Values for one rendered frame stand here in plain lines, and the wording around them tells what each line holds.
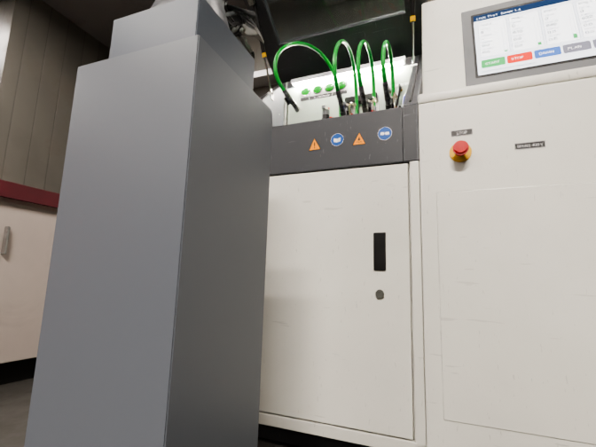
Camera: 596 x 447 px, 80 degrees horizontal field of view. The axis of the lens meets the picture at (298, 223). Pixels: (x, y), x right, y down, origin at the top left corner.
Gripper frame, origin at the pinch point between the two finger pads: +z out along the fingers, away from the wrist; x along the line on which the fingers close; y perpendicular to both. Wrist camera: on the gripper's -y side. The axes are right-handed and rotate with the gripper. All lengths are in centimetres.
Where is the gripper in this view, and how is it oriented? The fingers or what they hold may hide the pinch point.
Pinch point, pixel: (258, 47)
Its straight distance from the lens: 146.9
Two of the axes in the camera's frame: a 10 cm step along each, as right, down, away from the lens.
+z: 6.5, 7.5, 1.0
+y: -5.6, 5.6, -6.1
